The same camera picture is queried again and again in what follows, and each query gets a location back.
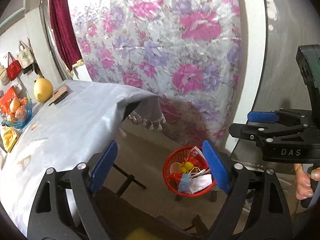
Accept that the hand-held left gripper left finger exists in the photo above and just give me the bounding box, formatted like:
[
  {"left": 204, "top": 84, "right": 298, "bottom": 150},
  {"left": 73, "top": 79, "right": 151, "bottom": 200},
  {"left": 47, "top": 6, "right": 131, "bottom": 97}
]
[{"left": 27, "top": 140, "right": 118, "bottom": 240}]

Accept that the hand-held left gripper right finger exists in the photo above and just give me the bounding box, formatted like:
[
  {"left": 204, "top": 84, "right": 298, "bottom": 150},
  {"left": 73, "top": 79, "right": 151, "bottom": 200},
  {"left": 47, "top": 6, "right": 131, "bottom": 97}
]
[{"left": 201, "top": 139, "right": 293, "bottom": 240}]

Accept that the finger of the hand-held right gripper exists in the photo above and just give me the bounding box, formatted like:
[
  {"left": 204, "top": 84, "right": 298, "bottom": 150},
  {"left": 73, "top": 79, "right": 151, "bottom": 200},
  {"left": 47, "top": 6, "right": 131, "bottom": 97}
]
[
  {"left": 229, "top": 122, "right": 307, "bottom": 146},
  {"left": 247, "top": 109, "right": 313, "bottom": 127}
]

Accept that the blue face mask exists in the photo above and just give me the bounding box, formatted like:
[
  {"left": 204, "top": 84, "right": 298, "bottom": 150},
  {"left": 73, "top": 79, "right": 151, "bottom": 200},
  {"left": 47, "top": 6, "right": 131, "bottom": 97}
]
[{"left": 178, "top": 174, "right": 192, "bottom": 193}]

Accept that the red plastic basket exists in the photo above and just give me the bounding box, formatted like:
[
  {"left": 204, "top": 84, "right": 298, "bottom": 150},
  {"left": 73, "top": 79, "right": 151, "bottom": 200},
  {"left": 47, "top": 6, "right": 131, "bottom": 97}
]
[{"left": 163, "top": 146, "right": 217, "bottom": 195}]

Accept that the person's right hand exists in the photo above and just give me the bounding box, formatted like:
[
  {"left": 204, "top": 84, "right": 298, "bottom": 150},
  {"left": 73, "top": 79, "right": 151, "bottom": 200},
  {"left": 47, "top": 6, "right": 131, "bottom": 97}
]
[{"left": 295, "top": 164, "right": 320, "bottom": 200}]

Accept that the black metal table leg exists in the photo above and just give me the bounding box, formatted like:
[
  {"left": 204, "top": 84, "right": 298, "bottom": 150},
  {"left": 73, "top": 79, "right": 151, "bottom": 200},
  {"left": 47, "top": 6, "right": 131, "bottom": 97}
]
[{"left": 112, "top": 164, "right": 147, "bottom": 197}]

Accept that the grey white tablecloth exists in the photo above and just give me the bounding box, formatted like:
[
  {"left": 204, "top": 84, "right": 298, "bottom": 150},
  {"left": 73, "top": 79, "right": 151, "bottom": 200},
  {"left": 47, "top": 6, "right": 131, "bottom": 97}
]
[{"left": 0, "top": 80, "right": 167, "bottom": 238}]

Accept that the blue glass fruit bowl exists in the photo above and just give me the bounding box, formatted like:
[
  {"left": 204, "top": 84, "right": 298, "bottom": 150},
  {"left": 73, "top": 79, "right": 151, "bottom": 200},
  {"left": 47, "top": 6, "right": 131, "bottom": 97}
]
[{"left": 1, "top": 91, "right": 33, "bottom": 130}]

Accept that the yellow pomelo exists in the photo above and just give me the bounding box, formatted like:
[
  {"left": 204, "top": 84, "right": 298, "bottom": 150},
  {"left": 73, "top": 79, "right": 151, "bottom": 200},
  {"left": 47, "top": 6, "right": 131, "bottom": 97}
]
[{"left": 34, "top": 78, "right": 54, "bottom": 103}]

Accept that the yellow tissue pack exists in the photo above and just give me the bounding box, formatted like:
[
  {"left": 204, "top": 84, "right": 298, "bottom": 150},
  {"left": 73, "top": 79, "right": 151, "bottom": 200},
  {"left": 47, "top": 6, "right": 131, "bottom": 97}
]
[{"left": 0, "top": 126, "right": 20, "bottom": 153}]

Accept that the yellow red apple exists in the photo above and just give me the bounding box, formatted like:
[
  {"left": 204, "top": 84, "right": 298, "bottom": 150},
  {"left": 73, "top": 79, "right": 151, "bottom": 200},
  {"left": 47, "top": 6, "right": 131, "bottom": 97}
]
[{"left": 9, "top": 97, "right": 22, "bottom": 112}]

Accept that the orange gift box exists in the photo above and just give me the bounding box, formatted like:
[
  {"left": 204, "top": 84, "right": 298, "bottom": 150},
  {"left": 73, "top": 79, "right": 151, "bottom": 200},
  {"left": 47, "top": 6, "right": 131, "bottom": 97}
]
[{"left": 0, "top": 86, "right": 20, "bottom": 114}]

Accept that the black bag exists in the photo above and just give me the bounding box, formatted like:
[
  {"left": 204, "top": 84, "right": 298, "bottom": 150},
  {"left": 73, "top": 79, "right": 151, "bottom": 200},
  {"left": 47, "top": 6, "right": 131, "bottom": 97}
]
[{"left": 22, "top": 60, "right": 42, "bottom": 75}]

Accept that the floral plastic-wrapped mattress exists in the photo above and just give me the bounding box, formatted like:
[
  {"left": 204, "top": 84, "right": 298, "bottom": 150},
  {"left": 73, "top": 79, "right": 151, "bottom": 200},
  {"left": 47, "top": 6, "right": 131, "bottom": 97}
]
[{"left": 65, "top": 0, "right": 242, "bottom": 147}]

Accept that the red handbag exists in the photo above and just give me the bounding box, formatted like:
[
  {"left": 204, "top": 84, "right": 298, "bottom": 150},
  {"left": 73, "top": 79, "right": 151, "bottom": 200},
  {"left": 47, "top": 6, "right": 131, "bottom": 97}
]
[{"left": 7, "top": 52, "right": 22, "bottom": 81}]

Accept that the beige tote bag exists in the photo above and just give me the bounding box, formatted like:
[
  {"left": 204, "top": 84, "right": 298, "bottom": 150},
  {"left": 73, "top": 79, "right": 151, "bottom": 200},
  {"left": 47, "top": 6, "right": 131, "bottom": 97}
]
[{"left": 17, "top": 41, "right": 34, "bottom": 69}]

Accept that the tan small bag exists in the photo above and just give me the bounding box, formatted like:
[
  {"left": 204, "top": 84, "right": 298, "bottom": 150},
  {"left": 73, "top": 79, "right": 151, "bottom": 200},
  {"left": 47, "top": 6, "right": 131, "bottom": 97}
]
[{"left": 0, "top": 65, "right": 9, "bottom": 85}]

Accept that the dark red curtain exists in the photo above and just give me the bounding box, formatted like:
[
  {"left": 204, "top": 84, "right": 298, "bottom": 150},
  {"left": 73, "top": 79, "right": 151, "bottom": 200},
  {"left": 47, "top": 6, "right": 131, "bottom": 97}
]
[{"left": 48, "top": 0, "right": 84, "bottom": 77}]

